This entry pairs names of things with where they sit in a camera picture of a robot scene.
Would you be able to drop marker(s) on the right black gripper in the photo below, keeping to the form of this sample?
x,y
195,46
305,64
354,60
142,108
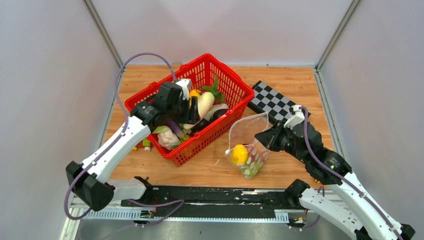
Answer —
x,y
268,138

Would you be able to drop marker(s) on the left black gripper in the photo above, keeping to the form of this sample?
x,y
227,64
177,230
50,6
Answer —
x,y
190,116

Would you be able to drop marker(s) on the white radish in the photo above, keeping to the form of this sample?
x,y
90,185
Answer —
x,y
205,102

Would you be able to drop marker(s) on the yellow bell pepper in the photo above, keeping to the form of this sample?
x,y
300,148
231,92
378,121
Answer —
x,y
195,93

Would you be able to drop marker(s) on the clear polka dot zip bag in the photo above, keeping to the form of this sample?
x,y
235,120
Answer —
x,y
243,132

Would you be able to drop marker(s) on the red plastic shopping basket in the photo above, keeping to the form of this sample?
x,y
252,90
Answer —
x,y
202,71

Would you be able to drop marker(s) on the yellow lemon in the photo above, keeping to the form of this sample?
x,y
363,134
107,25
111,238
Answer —
x,y
239,154

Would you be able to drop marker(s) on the black white chessboard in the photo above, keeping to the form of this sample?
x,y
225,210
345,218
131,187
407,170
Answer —
x,y
267,99

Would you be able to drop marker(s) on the green pear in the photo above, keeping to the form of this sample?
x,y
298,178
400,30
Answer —
x,y
249,172

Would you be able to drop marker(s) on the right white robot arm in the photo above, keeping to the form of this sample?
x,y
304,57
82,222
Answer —
x,y
364,219

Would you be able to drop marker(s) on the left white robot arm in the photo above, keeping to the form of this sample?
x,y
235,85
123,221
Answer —
x,y
90,179

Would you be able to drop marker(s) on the purple eggplant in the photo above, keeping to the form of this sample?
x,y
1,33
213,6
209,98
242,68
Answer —
x,y
176,129

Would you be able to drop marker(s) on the dark round eggplant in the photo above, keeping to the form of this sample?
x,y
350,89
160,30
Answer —
x,y
216,112

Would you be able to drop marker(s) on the green leafy vegetable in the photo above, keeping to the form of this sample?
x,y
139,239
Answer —
x,y
219,97

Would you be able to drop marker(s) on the white cauliflower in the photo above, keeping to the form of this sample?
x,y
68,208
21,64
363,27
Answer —
x,y
168,140

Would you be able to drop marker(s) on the red green toy block car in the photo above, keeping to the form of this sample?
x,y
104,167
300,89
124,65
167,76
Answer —
x,y
145,145

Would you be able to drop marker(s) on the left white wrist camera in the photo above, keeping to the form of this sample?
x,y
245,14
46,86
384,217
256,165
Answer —
x,y
185,84

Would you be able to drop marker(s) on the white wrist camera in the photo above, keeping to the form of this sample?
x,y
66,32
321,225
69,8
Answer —
x,y
297,118
185,84

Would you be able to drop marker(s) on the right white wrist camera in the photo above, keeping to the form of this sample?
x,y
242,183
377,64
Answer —
x,y
297,118

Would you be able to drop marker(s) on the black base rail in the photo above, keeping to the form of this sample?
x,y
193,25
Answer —
x,y
206,204

